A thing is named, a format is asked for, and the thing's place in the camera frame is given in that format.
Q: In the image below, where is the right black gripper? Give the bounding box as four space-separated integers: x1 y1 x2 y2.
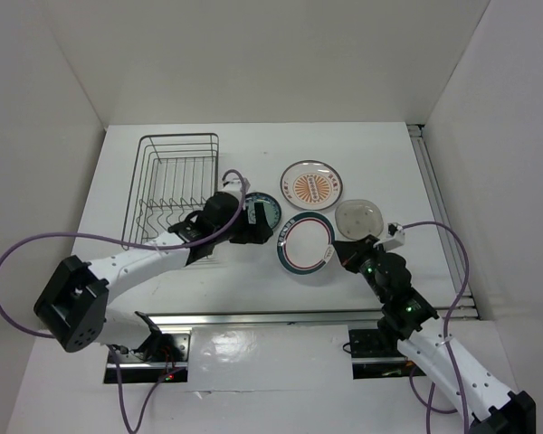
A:
332 233 389 302

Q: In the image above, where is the teal red rimmed plate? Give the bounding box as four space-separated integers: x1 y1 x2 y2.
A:
276 211 336 276

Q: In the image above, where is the orange sunburst white plate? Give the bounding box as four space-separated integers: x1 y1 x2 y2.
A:
280 160 343 211

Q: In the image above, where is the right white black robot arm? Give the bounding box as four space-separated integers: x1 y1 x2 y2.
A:
333 236 537 433

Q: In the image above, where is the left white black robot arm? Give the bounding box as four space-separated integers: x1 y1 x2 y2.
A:
33 193 272 361

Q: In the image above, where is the blue floral small plate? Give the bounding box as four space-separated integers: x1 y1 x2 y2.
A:
245 192 281 231

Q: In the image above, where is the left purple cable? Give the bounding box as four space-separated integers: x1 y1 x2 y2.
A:
0 169 248 340

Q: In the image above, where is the purple cable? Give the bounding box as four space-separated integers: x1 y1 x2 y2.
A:
0 169 248 340
406 220 474 434

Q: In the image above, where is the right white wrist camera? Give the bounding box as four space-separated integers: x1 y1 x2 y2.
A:
374 223 405 251

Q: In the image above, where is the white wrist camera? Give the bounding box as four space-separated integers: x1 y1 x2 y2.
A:
374 223 405 251
222 178 251 197

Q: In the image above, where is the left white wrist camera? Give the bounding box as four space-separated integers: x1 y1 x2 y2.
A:
222 178 251 197

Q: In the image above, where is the grey wire dish rack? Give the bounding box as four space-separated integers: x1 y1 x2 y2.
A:
121 133 219 250

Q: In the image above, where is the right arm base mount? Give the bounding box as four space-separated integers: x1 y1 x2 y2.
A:
342 327 424 380

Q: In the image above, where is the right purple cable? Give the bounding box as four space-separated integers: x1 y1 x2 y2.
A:
406 220 474 434

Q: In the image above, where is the aluminium side rail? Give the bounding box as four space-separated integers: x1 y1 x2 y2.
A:
406 124 480 320

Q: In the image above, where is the aluminium front rail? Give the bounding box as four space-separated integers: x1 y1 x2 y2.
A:
103 306 481 327

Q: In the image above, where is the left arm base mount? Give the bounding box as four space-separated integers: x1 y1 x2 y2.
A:
100 311 191 384

